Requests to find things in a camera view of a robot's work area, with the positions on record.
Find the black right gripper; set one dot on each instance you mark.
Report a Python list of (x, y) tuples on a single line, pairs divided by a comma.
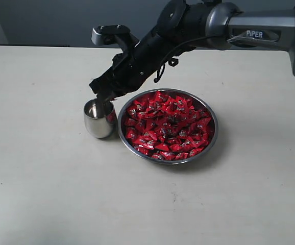
[(131, 69)]

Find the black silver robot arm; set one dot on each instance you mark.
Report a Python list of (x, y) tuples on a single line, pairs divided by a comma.
[(182, 28)]

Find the stainless steel round plate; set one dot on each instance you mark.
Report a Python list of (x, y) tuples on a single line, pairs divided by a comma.
[(195, 101)]

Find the stainless steel cup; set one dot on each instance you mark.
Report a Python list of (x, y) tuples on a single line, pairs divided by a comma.
[(99, 118)]

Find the red wrapped candy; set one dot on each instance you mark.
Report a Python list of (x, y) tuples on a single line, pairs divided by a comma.
[(202, 125), (148, 144), (160, 96), (185, 147)]

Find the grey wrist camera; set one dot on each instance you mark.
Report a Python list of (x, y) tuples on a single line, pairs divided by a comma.
[(114, 34)]

